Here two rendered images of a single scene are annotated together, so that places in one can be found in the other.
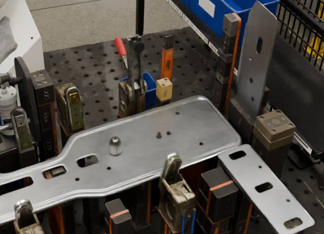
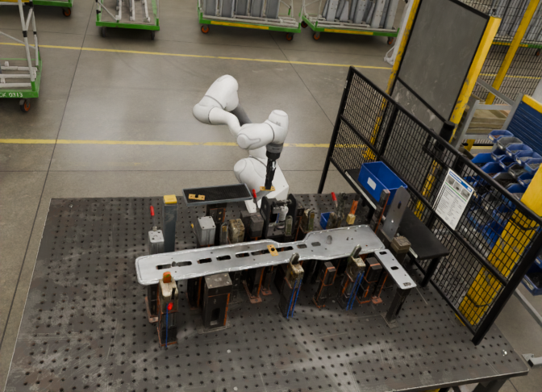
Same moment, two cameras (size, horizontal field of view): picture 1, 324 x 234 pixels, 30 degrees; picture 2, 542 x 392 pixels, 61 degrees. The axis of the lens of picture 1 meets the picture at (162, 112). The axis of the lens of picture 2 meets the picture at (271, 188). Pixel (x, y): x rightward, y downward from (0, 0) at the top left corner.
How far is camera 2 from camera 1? 115 cm
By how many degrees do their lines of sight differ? 9
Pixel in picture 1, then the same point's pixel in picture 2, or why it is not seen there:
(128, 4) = (307, 175)
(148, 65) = (331, 209)
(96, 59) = (306, 202)
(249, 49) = (393, 206)
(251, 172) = (389, 260)
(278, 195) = (401, 272)
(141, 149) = (339, 243)
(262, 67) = (398, 214)
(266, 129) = (398, 243)
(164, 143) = (349, 243)
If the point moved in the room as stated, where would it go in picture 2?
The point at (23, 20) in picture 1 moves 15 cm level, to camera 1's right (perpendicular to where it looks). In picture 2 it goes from (278, 177) to (299, 181)
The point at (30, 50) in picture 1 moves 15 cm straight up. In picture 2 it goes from (282, 192) to (285, 173)
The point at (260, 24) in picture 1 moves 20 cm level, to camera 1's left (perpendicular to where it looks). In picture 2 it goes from (401, 195) to (366, 188)
